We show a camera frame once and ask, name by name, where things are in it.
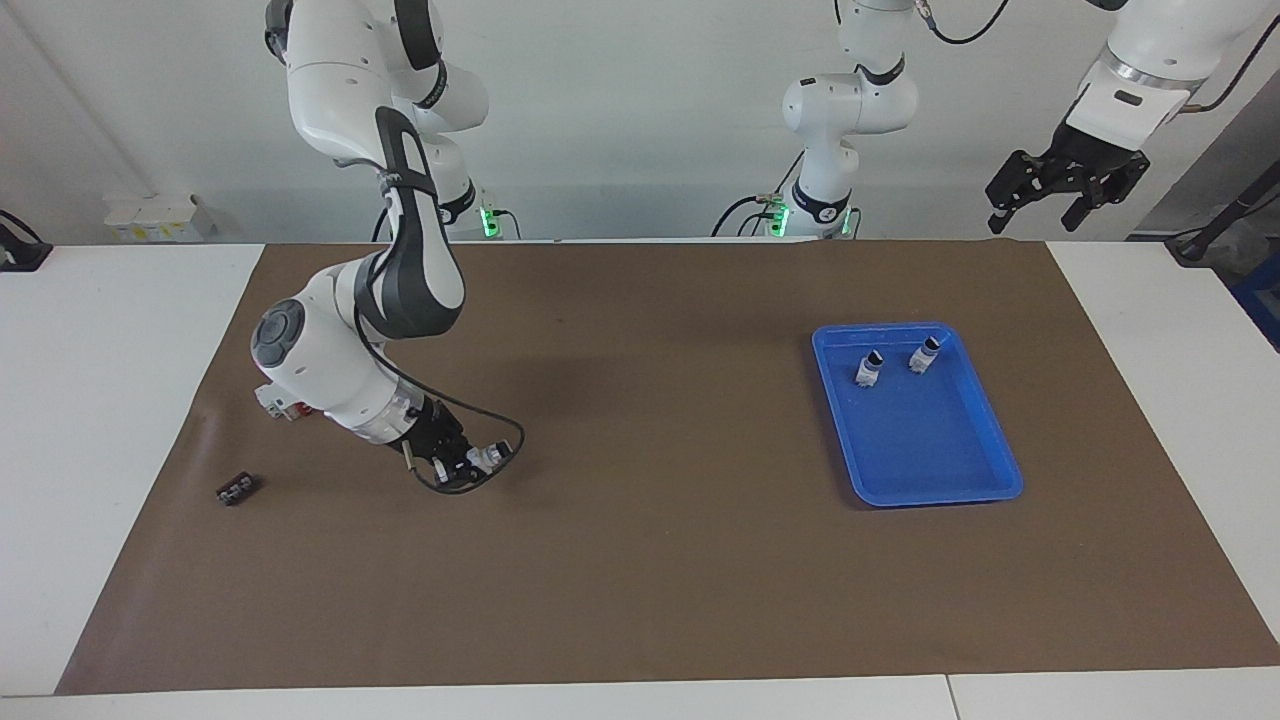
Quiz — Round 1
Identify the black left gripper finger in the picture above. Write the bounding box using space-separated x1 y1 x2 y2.
986 148 1051 235
1062 165 1149 233

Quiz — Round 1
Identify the black stand pole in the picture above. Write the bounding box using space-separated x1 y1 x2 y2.
1165 160 1280 267

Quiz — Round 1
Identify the white circuit breaker red lever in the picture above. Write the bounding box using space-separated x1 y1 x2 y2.
254 383 313 423

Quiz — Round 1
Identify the brown table mat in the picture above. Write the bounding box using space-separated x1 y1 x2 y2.
55 240 1280 696

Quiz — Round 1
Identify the blue crate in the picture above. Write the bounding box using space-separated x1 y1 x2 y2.
1232 250 1280 353

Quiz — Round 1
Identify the blue plastic tray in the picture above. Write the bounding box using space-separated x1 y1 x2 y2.
811 322 1025 509

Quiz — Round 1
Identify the white cardboard box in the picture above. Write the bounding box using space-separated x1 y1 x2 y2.
103 193 217 244

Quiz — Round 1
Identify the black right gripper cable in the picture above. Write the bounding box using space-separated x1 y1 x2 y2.
352 170 527 495

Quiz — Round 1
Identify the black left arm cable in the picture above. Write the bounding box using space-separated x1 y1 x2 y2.
918 0 1280 113

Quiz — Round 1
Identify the black clamp mount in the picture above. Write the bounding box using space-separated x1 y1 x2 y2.
0 210 54 272

